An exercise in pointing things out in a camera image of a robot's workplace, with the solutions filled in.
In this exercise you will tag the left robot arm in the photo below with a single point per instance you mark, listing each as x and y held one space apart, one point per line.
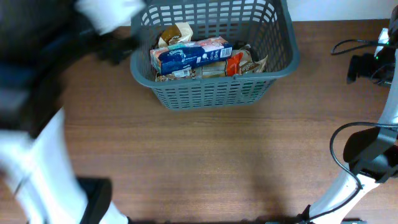
39 41

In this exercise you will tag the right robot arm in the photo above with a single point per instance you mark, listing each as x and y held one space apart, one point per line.
370 155

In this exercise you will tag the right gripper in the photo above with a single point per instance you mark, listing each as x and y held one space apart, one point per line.
364 71

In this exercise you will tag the grey plastic shopping basket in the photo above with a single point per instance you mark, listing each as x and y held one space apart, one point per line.
263 24

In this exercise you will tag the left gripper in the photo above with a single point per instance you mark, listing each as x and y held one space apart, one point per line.
113 50

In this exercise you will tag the long pasta package red ends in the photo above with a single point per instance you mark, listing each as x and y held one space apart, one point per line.
227 68

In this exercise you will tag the snack bag beige brown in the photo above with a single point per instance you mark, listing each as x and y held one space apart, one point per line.
247 64
175 34

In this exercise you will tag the tissue pack multipack box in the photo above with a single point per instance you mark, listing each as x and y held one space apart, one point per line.
190 54

